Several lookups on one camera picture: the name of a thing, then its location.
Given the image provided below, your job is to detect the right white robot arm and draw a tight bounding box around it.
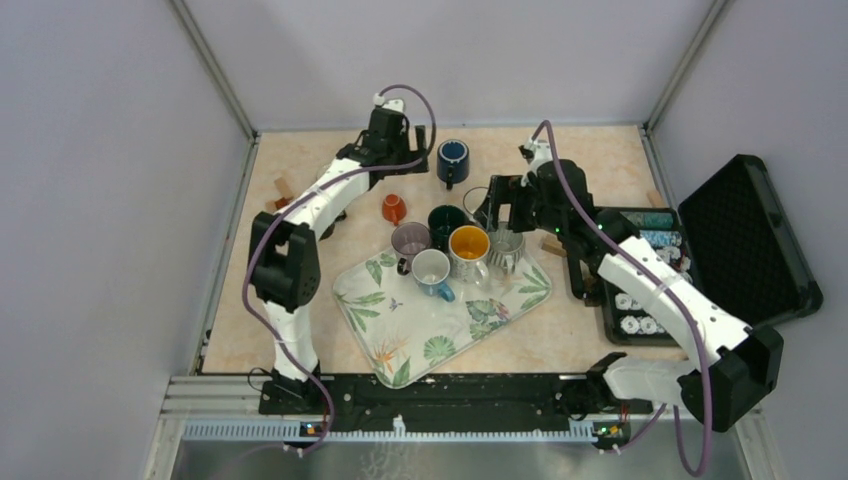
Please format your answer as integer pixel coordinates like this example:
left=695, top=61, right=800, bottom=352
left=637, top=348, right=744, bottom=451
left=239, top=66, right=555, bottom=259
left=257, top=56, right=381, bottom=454
left=474, top=160, right=784, bottom=432

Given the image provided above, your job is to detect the light blue mug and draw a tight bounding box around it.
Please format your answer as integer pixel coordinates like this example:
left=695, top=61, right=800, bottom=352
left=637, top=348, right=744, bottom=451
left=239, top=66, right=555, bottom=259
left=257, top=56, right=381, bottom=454
left=411, top=249, right=456, bottom=302

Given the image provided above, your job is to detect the dark green mug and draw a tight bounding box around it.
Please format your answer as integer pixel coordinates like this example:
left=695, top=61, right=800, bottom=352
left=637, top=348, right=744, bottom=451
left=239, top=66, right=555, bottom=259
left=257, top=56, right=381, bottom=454
left=427, top=205, right=468, bottom=252

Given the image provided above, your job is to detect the tan wooden block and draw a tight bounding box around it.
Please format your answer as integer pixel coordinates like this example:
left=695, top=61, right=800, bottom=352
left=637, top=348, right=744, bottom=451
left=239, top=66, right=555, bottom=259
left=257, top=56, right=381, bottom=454
left=273, top=177, right=295, bottom=198

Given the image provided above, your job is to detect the light wooden block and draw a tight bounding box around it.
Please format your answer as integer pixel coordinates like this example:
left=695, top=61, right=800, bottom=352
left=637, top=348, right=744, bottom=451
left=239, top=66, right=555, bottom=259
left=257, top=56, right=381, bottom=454
left=540, top=235, right=568, bottom=258

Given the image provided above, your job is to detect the purple cable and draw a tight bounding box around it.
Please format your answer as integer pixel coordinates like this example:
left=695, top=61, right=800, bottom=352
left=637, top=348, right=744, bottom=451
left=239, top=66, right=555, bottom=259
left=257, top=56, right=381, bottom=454
left=241, top=84, right=439, bottom=458
left=529, top=119, right=715, bottom=478

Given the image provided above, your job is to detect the lilac purple mug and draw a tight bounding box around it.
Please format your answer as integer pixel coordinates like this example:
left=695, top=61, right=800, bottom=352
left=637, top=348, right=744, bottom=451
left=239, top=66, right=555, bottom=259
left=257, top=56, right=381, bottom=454
left=391, top=222, right=431, bottom=276

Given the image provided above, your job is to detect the orange red mug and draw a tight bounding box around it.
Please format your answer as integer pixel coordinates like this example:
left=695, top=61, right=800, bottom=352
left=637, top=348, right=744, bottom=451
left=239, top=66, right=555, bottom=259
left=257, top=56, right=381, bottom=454
left=381, top=194, right=407, bottom=226

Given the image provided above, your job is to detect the floral leaf pattern tray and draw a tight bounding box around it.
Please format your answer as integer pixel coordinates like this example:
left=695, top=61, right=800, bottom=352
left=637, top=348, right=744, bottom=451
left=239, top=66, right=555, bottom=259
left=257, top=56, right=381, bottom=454
left=332, top=249, right=552, bottom=389

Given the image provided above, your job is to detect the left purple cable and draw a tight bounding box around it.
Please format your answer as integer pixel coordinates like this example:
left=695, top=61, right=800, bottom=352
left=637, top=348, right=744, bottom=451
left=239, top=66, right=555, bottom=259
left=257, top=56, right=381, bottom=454
left=241, top=84, right=439, bottom=458

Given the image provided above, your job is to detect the navy blue mug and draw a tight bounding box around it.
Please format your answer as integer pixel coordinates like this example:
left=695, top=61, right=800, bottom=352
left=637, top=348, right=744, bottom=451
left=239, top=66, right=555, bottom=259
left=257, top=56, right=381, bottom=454
left=437, top=139, right=470, bottom=191

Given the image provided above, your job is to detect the reddish brown wooden block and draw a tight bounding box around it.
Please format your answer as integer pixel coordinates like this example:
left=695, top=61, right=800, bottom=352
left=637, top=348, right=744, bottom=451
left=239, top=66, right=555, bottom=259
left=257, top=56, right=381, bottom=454
left=274, top=197, right=292, bottom=210

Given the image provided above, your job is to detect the white floral mug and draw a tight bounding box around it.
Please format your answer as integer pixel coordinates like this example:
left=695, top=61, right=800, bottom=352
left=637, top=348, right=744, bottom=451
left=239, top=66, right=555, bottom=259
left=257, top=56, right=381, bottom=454
left=448, top=225, right=491, bottom=289

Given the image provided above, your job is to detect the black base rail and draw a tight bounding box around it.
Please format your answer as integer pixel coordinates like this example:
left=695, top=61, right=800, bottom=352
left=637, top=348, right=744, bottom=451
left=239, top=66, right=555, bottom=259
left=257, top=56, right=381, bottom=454
left=254, top=373, right=653, bottom=436

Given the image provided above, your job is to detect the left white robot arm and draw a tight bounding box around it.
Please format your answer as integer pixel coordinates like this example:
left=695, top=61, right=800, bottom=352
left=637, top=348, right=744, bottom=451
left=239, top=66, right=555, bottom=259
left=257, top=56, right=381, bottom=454
left=245, top=99, right=429, bottom=414

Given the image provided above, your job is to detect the grey striped mug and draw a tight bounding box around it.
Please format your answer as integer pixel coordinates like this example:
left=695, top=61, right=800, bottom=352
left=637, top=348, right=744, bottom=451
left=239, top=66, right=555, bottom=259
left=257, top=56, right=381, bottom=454
left=488, top=229, right=525, bottom=275

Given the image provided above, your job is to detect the black carrying case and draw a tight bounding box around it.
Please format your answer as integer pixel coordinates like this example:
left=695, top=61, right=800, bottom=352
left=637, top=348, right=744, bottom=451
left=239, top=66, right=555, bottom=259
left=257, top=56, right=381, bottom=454
left=598, top=154, right=824, bottom=327

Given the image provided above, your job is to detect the white black-rimmed mug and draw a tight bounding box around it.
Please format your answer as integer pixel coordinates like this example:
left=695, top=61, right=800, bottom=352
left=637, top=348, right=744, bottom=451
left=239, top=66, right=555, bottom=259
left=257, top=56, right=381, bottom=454
left=462, top=186, right=488, bottom=228

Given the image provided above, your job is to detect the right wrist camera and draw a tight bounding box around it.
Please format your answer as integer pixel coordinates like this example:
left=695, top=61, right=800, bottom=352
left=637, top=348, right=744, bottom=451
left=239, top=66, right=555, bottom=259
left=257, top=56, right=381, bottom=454
left=519, top=138, right=554, bottom=173

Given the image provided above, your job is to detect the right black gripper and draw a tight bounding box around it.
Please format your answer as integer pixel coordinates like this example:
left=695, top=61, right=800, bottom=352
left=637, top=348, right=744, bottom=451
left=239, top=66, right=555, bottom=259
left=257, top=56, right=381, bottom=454
left=474, top=174, right=566, bottom=236

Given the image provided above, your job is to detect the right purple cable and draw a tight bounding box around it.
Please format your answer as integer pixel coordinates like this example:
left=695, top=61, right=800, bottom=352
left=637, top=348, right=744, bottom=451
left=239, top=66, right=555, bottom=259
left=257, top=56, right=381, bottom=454
left=529, top=119, right=715, bottom=478

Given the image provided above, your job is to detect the wooden block by case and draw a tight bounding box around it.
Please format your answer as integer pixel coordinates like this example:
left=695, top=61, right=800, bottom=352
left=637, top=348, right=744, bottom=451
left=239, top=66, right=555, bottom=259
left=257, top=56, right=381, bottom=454
left=646, top=190, right=669, bottom=209

